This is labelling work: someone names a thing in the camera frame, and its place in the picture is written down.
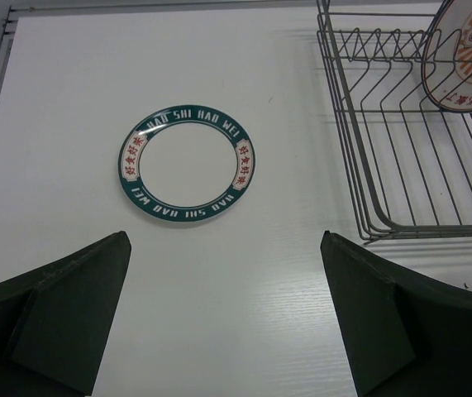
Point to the green rim plate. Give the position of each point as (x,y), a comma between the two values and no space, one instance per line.
(186,163)

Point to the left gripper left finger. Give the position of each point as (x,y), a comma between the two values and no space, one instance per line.
(55,320)

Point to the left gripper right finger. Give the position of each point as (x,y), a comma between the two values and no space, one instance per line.
(405,334)

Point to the wire dish rack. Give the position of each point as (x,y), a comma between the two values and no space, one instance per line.
(408,163)

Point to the orange sunburst plate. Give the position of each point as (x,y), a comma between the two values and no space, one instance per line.
(447,58)

